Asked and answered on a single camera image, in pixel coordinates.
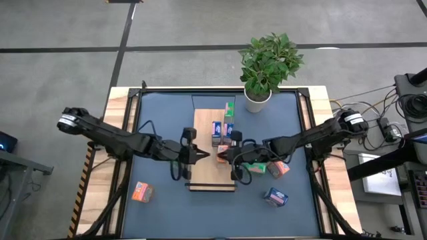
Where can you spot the blue table mat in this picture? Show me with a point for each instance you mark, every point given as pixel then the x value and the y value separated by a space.
pixel 173 216

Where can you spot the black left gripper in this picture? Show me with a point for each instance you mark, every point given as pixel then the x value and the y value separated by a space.
pixel 188 155

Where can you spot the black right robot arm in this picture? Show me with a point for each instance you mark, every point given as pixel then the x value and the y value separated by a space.
pixel 300 138

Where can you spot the white board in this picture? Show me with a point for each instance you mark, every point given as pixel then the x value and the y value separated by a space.
pixel 380 185

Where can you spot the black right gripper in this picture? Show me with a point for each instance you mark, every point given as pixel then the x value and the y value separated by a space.
pixel 238 156

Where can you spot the blue Frosted Flakes cereal box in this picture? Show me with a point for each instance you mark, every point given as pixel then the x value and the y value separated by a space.
pixel 228 131
pixel 216 131
pixel 276 196

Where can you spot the black stand beam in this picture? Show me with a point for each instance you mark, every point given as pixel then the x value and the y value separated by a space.
pixel 380 165

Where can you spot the grey equipment stand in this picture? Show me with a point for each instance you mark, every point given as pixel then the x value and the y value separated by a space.
pixel 402 86

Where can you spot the dark device blue light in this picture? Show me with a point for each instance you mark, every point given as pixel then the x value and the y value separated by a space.
pixel 8 141

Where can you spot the green plant white pot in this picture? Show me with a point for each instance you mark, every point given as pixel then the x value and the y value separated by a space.
pixel 267 63

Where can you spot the wooden board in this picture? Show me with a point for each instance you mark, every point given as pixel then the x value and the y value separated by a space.
pixel 205 123

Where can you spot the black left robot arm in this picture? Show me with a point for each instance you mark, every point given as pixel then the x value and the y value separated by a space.
pixel 110 136

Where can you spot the black power adapter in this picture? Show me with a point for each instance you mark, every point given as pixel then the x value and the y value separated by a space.
pixel 388 131

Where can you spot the black keyboard green keys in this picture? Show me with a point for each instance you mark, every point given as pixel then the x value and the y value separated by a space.
pixel 421 190

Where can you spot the orange Mini Wheats cereal box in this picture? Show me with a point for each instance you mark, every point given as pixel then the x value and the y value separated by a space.
pixel 279 169
pixel 223 148
pixel 142 192

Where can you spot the grey metal cart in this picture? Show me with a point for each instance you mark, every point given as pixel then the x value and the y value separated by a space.
pixel 20 165

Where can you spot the orange black hazard strip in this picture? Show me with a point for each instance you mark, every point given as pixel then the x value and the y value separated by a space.
pixel 82 186

